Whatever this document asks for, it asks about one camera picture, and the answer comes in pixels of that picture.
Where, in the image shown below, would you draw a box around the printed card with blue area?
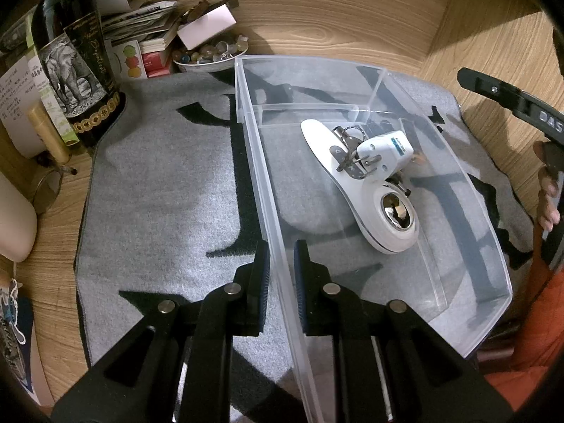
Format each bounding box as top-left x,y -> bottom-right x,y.
0,290 -> 47,407

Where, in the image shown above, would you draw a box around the round wire-rim lens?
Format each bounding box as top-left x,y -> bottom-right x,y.
32,165 -> 78,215

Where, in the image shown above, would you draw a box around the dark brown object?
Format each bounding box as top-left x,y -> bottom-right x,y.
182,0 -> 239,22

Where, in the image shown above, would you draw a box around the white oblong chrome-dome device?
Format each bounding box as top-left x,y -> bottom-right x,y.
300,119 -> 419,256

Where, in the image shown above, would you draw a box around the dark wine bottle elephant label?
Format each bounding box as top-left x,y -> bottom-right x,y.
30,0 -> 127,158

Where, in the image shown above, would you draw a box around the stack of booklets and papers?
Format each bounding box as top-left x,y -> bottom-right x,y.
100,1 -> 182,54

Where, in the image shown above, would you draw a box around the white blank card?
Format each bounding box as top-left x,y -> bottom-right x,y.
176,4 -> 237,52

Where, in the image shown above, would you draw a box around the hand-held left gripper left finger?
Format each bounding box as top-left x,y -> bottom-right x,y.
52,240 -> 271,423

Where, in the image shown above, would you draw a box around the person's right hand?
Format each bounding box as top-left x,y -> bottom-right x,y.
533,140 -> 563,232

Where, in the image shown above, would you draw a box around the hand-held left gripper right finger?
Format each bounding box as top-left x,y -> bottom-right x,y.
293,240 -> 514,423

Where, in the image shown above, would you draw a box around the grey mat with black print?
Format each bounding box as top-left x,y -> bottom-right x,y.
74,68 -> 548,423

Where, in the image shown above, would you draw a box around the person's orange clothing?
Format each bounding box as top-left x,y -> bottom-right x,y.
482,367 -> 557,423

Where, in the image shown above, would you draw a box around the metallic round ornament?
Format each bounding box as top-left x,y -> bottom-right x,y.
0,316 -> 21,382

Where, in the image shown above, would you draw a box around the clear plastic storage box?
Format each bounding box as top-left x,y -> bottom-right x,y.
233,54 -> 514,423

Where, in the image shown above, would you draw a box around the white charger plug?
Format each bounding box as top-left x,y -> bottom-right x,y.
355,130 -> 415,178

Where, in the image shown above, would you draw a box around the yellow tube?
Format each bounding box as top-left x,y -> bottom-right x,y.
27,102 -> 72,165

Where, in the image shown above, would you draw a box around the fruit print card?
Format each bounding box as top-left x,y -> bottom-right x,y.
110,39 -> 146,81

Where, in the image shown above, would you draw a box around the white bowl of beads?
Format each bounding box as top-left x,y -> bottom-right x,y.
172,34 -> 250,74

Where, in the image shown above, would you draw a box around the pale pink mug with handle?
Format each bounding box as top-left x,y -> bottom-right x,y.
0,171 -> 38,262

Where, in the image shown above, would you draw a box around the metal keys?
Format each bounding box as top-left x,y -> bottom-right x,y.
330,124 -> 367,181

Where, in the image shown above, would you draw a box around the blue and white sticker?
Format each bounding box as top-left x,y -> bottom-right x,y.
0,278 -> 25,345

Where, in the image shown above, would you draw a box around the red and white small box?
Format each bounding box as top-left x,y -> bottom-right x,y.
141,39 -> 173,78

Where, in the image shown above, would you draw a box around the white handwritten note paper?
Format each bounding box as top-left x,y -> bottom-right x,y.
0,57 -> 45,160

